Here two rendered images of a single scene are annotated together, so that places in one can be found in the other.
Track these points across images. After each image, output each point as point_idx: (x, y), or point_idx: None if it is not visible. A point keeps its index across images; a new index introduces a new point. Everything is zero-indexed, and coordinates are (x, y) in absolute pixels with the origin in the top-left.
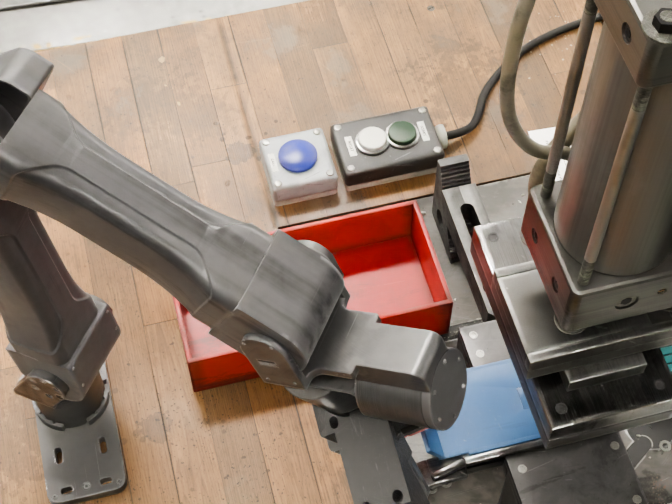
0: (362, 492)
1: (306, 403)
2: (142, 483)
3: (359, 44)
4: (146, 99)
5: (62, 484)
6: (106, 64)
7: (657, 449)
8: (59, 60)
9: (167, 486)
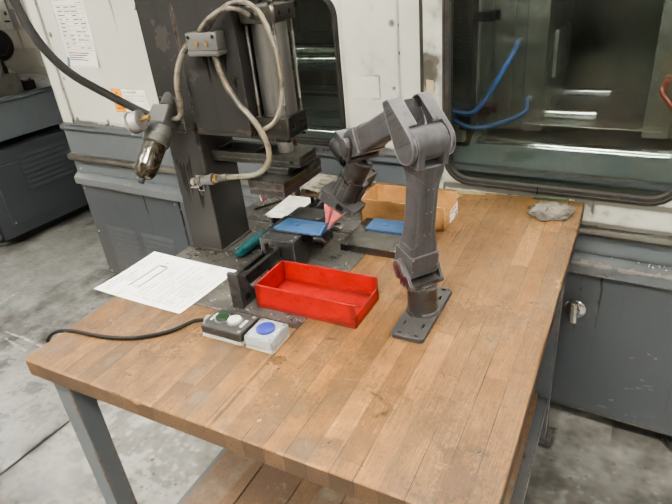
0: (371, 172)
1: None
2: None
3: (176, 376)
4: (288, 404)
5: (444, 291)
6: (286, 434)
7: None
8: (306, 452)
9: None
